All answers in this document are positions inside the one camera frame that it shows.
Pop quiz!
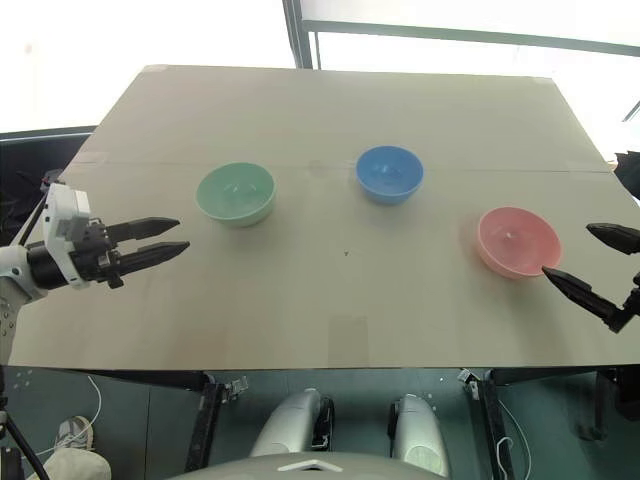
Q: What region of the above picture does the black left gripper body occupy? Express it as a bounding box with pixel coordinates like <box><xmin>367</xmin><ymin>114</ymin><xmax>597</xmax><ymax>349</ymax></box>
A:
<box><xmin>69</xmin><ymin>217</ymin><xmax>126</xmax><ymax>291</ymax></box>

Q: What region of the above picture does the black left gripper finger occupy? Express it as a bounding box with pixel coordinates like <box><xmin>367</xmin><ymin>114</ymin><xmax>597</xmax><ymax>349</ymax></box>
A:
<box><xmin>104</xmin><ymin>216</ymin><xmax>182</xmax><ymax>245</ymax></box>
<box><xmin>112</xmin><ymin>241</ymin><xmax>192</xmax><ymax>278</ymax></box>

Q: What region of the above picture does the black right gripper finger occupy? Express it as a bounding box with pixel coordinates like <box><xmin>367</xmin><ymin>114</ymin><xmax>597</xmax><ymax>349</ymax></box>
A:
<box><xmin>585</xmin><ymin>222</ymin><xmax>640</xmax><ymax>258</ymax></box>
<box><xmin>541</xmin><ymin>267</ymin><xmax>627</xmax><ymax>332</ymax></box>

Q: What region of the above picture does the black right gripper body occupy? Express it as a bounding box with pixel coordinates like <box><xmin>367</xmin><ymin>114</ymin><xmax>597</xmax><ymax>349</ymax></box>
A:
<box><xmin>621</xmin><ymin>271</ymin><xmax>640</xmax><ymax>330</ymax></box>

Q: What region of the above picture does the dark object beside table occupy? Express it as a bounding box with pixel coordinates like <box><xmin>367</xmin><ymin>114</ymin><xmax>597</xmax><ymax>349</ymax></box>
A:
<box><xmin>611</xmin><ymin>148</ymin><xmax>640</xmax><ymax>202</ymax></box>

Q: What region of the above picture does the red bowl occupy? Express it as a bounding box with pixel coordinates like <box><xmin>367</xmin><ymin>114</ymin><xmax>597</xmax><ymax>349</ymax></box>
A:
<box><xmin>476</xmin><ymin>206</ymin><xmax>564</xmax><ymax>281</ymax></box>

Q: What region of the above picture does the green bowl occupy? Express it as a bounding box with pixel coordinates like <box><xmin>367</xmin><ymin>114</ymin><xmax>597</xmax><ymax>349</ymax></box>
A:
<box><xmin>195</xmin><ymin>161</ymin><xmax>278</xmax><ymax>229</ymax></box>

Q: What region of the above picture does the white table clamp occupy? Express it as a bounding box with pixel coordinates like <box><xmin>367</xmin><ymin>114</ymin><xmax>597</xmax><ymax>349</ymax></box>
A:
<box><xmin>458</xmin><ymin>368</ymin><xmax>482</xmax><ymax>402</ymax></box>
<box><xmin>223</xmin><ymin>375</ymin><xmax>250</xmax><ymax>402</ymax></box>

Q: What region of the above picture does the black table leg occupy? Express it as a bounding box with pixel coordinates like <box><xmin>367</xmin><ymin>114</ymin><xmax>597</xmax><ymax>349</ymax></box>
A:
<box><xmin>184</xmin><ymin>370</ymin><xmax>225</xmax><ymax>472</ymax></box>
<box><xmin>480</xmin><ymin>368</ymin><xmax>517</xmax><ymax>480</ymax></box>

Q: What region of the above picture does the grey sneaker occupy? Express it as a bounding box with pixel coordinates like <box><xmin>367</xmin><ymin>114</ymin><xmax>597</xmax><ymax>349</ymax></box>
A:
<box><xmin>53</xmin><ymin>415</ymin><xmax>96</xmax><ymax>452</ymax></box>

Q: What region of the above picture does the brown cardboard table cover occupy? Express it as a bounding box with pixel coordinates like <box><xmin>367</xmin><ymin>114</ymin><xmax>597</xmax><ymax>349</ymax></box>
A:
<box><xmin>8</xmin><ymin>63</ymin><xmax>640</xmax><ymax>372</ymax></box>

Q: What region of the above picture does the beige trouser knee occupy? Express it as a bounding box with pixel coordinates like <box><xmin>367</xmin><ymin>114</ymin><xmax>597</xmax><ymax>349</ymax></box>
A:
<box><xmin>40</xmin><ymin>447</ymin><xmax>112</xmax><ymax>480</ymax></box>

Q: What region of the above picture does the silver right robot thigh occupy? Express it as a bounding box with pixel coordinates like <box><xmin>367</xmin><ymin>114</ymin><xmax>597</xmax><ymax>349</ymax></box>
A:
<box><xmin>388</xmin><ymin>393</ymin><xmax>450</xmax><ymax>477</ymax></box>

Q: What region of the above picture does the silver robot thigh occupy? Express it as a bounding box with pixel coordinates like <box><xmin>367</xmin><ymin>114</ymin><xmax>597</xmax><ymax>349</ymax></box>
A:
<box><xmin>388</xmin><ymin>393</ymin><xmax>450</xmax><ymax>477</ymax></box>
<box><xmin>248</xmin><ymin>387</ymin><xmax>335</xmax><ymax>459</ymax></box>

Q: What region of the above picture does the silver left robot thigh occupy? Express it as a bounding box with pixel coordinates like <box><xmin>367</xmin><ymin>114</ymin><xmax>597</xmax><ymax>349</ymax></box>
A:
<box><xmin>248</xmin><ymin>387</ymin><xmax>335</xmax><ymax>459</ymax></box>

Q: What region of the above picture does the blue bowl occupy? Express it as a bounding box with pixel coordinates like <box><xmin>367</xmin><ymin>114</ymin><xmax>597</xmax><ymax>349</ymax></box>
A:
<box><xmin>355</xmin><ymin>145</ymin><xmax>426</xmax><ymax>207</ymax></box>

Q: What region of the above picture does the grey robot torso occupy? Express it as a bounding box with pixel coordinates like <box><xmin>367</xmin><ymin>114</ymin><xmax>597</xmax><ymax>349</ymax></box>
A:
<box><xmin>163</xmin><ymin>451</ymin><xmax>452</xmax><ymax>480</ymax></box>

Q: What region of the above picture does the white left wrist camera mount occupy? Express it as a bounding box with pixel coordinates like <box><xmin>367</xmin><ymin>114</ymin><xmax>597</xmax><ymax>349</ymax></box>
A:
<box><xmin>41</xmin><ymin>181</ymin><xmax>93</xmax><ymax>292</ymax></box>

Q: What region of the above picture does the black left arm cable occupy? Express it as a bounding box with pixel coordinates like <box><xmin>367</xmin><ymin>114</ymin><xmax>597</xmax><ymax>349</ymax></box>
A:
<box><xmin>17</xmin><ymin>169</ymin><xmax>62</xmax><ymax>247</ymax></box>

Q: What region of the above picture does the white floor cable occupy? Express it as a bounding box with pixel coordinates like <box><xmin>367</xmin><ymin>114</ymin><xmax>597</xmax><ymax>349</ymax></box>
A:
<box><xmin>38</xmin><ymin>373</ymin><xmax>103</xmax><ymax>457</ymax></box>
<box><xmin>493</xmin><ymin>398</ymin><xmax>533</xmax><ymax>480</ymax></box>

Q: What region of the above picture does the black stand with cable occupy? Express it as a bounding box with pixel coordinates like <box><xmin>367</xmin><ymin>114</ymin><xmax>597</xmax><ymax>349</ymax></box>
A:
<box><xmin>0</xmin><ymin>367</ymin><xmax>49</xmax><ymax>480</ymax></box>

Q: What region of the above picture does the grey window frame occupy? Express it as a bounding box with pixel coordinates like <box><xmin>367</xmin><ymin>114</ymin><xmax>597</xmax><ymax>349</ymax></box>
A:
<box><xmin>281</xmin><ymin>0</ymin><xmax>640</xmax><ymax>72</ymax></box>

